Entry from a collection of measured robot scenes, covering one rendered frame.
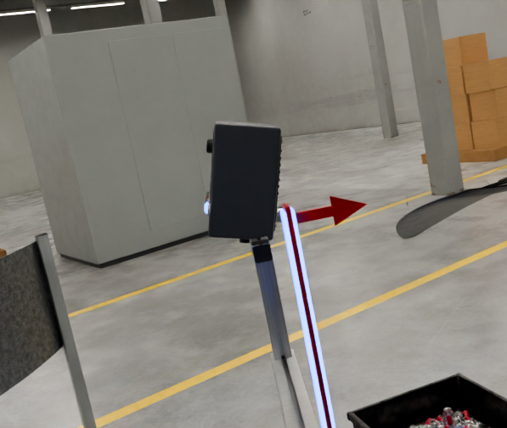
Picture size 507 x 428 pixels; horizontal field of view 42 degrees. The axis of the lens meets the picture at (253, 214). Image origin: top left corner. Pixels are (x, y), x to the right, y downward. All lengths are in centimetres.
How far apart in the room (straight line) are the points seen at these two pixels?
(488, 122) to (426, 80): 218
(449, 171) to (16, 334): 529
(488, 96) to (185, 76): 388
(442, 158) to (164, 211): 285
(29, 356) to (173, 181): 468
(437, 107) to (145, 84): 290
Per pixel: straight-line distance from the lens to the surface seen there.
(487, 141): 889
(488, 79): 875
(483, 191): 46
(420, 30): 682
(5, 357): 227
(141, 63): 682
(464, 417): 89
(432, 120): 684
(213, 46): 723
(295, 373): 104
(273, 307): 108
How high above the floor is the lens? 127
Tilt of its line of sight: 9 degrees down
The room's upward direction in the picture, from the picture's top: 11 degrees counter-clockwise
